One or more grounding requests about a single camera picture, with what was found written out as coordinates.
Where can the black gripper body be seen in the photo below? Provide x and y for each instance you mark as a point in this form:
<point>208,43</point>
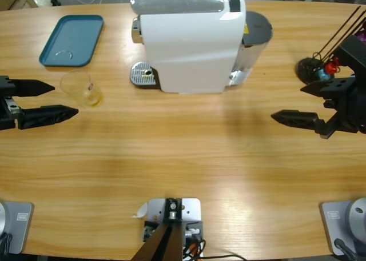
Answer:
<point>356,109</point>
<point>5,118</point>

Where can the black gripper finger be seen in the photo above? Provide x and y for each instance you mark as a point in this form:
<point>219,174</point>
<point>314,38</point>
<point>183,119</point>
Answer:
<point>297,119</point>
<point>45,116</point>
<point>31,88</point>
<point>328,87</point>

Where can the clear drinking glass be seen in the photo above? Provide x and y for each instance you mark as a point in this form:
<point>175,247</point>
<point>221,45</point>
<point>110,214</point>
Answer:
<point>83,92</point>

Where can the white capsule coffee machine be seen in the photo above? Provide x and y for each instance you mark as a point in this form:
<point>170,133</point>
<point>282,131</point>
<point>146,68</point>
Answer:
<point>186,49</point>

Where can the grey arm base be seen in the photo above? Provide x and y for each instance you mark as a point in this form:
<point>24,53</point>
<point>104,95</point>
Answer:
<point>343,224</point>
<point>17,226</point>

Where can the blue coffee capsule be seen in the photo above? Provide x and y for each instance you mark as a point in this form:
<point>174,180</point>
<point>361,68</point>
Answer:
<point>324,76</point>

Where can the red coffee capsule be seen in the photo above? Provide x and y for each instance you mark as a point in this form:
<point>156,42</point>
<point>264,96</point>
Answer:
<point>331,68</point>

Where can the purple coffee capsule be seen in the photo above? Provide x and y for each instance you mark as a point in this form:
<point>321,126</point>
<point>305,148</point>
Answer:
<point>362,37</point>

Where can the black capsule holder with rods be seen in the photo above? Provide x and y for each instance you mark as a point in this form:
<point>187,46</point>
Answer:
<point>306,68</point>

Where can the teal plastic tray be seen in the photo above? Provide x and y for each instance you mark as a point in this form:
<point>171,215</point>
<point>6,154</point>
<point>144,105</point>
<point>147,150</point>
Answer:
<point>71,38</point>

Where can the white paper tag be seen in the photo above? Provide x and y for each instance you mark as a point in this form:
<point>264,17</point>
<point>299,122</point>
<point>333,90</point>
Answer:
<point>141,211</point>

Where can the black device at right edge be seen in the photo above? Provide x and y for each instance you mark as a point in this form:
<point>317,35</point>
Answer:
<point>191,209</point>

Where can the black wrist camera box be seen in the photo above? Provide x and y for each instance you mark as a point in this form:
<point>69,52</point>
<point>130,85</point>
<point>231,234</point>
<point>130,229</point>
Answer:
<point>351,52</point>

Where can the dark camera post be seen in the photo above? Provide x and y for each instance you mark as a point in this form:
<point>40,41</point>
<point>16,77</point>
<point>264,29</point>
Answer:
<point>168,238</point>

